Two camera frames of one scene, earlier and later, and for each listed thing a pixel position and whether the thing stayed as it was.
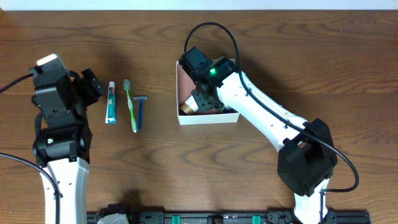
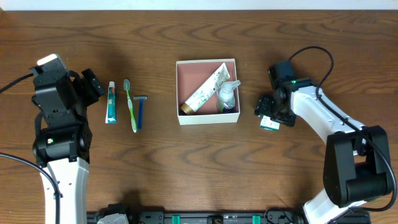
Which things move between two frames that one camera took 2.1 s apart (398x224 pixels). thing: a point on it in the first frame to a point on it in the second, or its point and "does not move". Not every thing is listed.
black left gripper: [50, 76] does not move
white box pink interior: [185, 84] does not move
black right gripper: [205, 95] to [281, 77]
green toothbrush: [127, 86] does not move
